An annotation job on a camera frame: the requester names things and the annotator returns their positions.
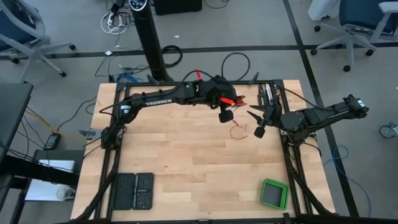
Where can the black aluminium rig frame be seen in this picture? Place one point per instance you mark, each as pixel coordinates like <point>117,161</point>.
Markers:
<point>140,84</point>

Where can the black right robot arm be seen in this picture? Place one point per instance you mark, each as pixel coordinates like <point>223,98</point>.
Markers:
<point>326,113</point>

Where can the white blue office chair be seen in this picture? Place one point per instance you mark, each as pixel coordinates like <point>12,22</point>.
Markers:
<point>31,49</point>
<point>349,34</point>

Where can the clear plastic cup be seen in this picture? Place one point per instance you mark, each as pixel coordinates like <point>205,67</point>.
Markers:
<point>66,193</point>

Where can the black desk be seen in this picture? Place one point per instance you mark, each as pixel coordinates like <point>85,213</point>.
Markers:
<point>14,109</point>

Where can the black open tool case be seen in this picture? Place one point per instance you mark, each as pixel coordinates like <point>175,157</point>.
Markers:
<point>124,191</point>

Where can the green square tray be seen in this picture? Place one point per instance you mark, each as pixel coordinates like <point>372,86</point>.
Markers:
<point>273,194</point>

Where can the small white floor plug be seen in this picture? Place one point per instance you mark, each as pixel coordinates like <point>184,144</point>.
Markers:
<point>109,53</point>

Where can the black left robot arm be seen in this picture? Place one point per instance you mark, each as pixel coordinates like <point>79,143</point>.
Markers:
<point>158,101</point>

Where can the black box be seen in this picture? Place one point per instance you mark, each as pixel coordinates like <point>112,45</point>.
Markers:
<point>177,7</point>

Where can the white bin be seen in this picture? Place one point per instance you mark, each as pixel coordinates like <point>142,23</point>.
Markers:
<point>323,9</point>

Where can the grey caster wheel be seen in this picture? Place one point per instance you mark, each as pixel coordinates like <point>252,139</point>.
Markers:
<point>387,131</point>

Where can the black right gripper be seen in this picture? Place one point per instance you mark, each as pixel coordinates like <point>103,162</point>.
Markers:
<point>270,116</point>

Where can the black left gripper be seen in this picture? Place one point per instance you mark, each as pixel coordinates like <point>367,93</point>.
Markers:
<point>226,115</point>

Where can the black power adapter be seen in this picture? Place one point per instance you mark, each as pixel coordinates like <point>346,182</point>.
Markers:
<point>52,141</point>

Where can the black tower fan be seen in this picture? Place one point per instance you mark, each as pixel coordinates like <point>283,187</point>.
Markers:
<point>149,40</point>

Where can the white flat device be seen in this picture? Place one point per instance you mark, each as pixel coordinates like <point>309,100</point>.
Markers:
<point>57,165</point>

